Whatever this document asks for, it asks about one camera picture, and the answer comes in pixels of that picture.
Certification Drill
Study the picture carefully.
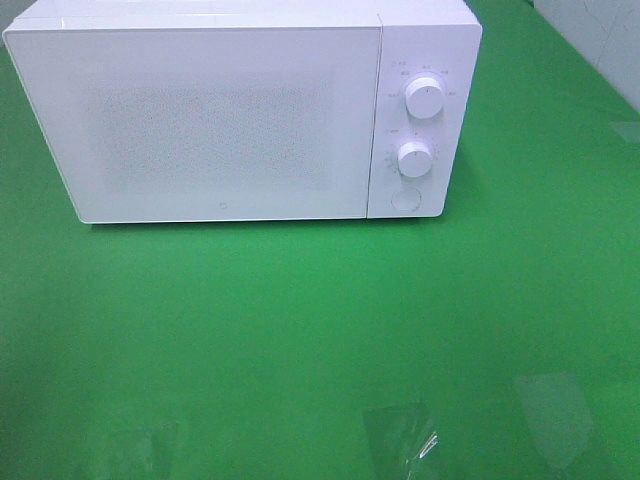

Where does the round microwave door button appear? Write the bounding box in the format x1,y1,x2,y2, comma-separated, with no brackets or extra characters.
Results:
391,188,422,212

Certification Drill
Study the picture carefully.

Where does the white microwave knob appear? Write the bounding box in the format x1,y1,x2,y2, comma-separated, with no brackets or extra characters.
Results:
397,141,433,178
404,73,445,120

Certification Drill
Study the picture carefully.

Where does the white microwave door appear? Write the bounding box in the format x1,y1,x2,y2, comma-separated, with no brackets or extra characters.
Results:
6,27,381,224

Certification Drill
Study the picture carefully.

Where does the white microwave oven body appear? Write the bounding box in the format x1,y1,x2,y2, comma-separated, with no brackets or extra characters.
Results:
2,1,483,219

